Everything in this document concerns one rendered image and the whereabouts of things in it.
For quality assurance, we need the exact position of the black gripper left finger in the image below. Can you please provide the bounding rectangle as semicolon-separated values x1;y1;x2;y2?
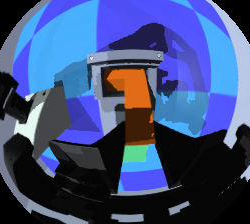
49;121;125;194

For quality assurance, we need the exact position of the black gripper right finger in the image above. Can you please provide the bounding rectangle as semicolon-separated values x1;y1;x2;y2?
152;119;227;188

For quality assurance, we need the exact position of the orange l-shaped part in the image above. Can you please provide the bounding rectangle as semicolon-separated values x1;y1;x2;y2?
104;68;155;146

